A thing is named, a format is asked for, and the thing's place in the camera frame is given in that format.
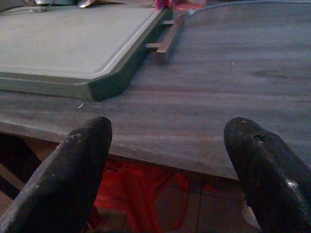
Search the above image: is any silver metal spoon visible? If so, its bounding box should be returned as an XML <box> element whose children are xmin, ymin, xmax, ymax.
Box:
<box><xmin>77</xmin><ymin>0</ymin><xmax>96</xmax><ymax>9</ymax></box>

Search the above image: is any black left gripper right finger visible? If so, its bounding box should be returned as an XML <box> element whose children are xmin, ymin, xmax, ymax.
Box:
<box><xmin>224</xmin><ymin>116</ymin><xmax>311</xmax><ymax>233</ymax></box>

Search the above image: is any pink flower decoration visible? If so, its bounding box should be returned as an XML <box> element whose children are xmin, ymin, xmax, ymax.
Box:
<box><xmin>154</xmin><ymin>0</ymin><xmax>173</xmax><ymax>10</ymax></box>

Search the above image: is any dark wooden table leg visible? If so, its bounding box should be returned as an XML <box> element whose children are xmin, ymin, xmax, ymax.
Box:
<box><xmin>0</xmin><ymin>132</ymin><xmax>43</xmax><ymax>201</ymax></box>

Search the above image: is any red cable bundle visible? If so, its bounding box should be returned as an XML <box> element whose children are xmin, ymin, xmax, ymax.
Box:
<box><xmin>93</xmin><ymin>159</ymin><xmax>219</xmax><ymax>233</ymax></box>

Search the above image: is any grey serving tray with handle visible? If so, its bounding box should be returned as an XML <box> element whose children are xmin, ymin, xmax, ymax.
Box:
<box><xmin>0</xmin><ymin>5</ymin><xmax>187</xmax><ymax>102</ymax></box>

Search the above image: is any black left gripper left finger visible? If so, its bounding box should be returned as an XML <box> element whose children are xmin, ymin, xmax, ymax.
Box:
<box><xmin>0</xmin><ymin>116</ymin><xmax>113</xmax><ymax>233</ymax></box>

